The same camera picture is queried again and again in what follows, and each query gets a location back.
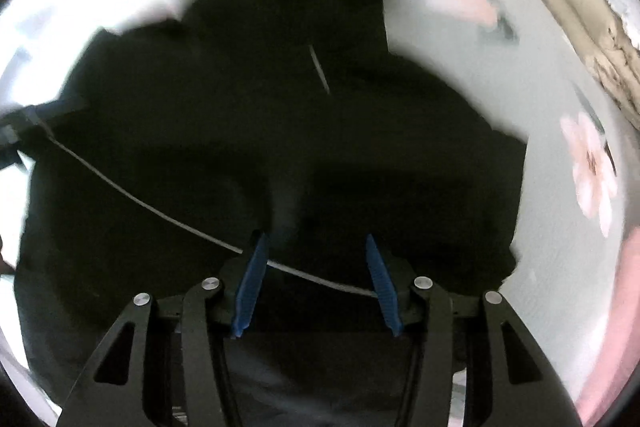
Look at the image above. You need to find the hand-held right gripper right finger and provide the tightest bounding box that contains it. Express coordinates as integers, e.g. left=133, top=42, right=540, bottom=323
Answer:
left=364, top=234, right=585, bottom=427

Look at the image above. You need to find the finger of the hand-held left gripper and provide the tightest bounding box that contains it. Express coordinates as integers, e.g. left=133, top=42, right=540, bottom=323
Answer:
left=0, top=99, right=86, bottom=155

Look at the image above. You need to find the beige headboard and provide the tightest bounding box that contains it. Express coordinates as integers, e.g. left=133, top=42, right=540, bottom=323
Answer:
left=514, top=0, right=640, bottom=130

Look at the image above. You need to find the floral bed sheet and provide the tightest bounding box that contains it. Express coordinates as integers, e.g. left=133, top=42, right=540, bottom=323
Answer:
left=0, top=0, right=640, bottom=427

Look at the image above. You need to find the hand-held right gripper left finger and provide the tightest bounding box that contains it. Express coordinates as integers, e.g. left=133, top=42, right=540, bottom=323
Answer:
left=56, top=230, right=272, bottom=427

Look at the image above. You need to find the black hoodie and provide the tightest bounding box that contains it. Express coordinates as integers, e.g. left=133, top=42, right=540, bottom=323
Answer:
left=14, top=0, right=530, bottom=427

